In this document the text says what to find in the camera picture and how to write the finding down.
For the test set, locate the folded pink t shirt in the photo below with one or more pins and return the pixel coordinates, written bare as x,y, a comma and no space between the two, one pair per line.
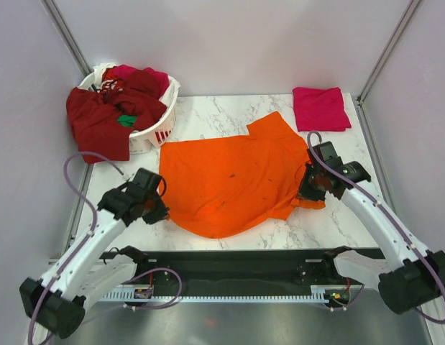
320,110

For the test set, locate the pink shirt in basket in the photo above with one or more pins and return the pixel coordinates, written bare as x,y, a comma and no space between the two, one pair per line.
151,81

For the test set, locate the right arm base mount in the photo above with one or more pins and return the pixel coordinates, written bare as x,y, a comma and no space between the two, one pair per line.
321,271

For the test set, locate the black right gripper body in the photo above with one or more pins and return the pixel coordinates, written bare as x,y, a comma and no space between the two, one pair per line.
312,187

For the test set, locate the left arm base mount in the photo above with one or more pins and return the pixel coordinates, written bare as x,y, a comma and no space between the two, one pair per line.
146,269

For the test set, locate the white patterned shirt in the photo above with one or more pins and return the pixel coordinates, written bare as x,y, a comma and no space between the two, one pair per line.
105,80

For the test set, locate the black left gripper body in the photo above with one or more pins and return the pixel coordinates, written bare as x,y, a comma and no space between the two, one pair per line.
154,210

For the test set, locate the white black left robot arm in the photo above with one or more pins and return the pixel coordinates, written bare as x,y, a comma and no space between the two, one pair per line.
59,299

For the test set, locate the white plastic laundry basket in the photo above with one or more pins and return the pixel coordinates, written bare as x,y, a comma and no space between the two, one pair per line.
158,134

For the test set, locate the white slotted cable duct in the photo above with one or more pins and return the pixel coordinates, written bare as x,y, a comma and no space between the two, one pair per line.
130,295

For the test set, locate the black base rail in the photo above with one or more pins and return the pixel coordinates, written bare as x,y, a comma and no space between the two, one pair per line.
238,272

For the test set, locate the dark red t shirt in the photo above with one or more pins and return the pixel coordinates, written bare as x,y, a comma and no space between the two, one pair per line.
93,117

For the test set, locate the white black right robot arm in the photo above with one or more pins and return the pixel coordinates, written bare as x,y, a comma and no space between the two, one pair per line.
409,274

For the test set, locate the green cloth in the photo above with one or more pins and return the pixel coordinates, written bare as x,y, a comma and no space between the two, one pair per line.
126,120

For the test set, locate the orange t shirt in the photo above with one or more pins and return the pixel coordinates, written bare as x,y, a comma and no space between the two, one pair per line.
220,187

